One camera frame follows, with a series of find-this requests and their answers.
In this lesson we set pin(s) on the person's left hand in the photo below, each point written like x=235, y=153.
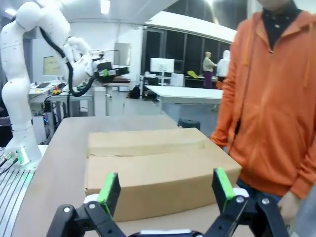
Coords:
x=288, y=207

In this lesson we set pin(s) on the person's left forearm orange sleeve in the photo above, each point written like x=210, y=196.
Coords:
x=306, y=172

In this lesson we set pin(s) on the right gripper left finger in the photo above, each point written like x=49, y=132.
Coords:
x=108, y=195

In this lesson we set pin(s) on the person's right forearm orange sleeve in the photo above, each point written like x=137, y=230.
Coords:
x=227, y=128

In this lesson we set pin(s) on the desk computer monitor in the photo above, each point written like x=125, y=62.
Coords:
x=51, y=65

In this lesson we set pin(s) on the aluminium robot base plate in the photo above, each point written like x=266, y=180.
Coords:
x=12, y=192

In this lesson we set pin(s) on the person in orange hoodie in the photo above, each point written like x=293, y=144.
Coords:
x=271, y=98

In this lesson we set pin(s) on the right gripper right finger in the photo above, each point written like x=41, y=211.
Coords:
x=223, y=187

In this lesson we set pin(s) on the person in white hoodie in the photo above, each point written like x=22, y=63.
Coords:
x=223, y=66

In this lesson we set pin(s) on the cluttered work desk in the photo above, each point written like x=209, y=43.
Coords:
x=44, y=90

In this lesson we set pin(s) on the person in purple trousers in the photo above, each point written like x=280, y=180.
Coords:
x=208, y=66

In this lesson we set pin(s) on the black round stool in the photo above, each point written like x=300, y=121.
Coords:
x=188, y=122

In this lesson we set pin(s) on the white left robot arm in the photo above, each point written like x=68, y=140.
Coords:
x=14, y=74

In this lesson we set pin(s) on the long white table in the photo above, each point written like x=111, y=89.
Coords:
x=187, y=92

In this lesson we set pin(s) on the large brown cardboard box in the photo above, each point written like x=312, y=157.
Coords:
x=160, y=172

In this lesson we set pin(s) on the white storage box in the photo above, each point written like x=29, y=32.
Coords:
x=177, y=79

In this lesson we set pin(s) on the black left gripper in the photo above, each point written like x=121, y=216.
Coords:
x=103, y=66

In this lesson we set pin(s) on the black backpack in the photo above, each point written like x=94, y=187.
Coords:
x=134, y=92

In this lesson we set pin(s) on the yellow jacket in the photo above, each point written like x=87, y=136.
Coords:
x=192, y=74

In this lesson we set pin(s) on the dark computer tower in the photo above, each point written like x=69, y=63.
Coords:
x=50, y=113

